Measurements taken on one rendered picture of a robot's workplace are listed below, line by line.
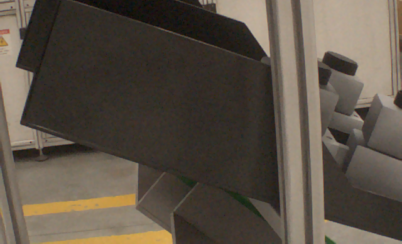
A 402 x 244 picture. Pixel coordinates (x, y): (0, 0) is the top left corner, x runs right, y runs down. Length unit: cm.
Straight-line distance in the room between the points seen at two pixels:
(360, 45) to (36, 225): 200
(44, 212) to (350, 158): 325
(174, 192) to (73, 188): 336
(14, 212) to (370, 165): 36
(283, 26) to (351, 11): 401
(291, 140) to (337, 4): 398
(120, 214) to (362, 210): 316
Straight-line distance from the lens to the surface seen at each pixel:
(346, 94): 66
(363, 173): 54
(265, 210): 50
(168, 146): 45
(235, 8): 428
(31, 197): 395
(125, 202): 373
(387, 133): 53
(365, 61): 450
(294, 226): 44
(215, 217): 61
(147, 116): 44
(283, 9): 40
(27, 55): 59
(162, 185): 62
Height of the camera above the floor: 143
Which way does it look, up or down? 17 degrees down
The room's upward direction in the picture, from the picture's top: 6 degrees counter-clockwise
